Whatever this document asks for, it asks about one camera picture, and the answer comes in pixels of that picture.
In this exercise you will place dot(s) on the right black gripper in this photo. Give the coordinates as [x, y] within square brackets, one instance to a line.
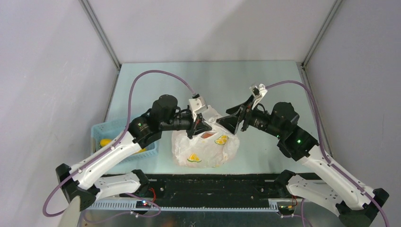
[231, 122]

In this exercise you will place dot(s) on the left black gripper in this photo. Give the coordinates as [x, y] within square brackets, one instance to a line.
[201, 126]

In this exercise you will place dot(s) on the white plastic bag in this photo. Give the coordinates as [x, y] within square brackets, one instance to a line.
[209, 149]

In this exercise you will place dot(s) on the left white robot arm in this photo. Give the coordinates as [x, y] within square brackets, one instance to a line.
[87, 179]

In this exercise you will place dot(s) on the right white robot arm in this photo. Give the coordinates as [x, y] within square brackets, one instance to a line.
[353, 202]

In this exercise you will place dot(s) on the fake yellow mango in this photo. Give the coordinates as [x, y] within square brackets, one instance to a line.
[142, 150]

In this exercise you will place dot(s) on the fake yellow lemon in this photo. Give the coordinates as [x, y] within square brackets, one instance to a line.
[104, 142]

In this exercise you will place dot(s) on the light blue plastic basket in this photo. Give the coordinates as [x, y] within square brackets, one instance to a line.
[112, 129]

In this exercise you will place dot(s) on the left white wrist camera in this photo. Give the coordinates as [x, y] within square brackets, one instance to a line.
[197, 105]

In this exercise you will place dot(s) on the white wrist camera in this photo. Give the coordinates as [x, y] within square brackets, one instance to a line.
[258, 92]
[197, 105]

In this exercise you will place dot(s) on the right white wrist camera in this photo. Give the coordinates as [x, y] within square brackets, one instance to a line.
[258, 92]

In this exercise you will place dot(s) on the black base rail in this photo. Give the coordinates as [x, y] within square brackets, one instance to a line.
[212, 191]

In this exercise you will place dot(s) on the right aluminium frame post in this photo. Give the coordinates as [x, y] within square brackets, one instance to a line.
[322, 31]

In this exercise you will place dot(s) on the aluminium frame post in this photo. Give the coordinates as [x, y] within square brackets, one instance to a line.
[95, 22]
[322, 31]

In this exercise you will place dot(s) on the left aluminium frame post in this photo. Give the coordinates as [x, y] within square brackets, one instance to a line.
[95, 22]

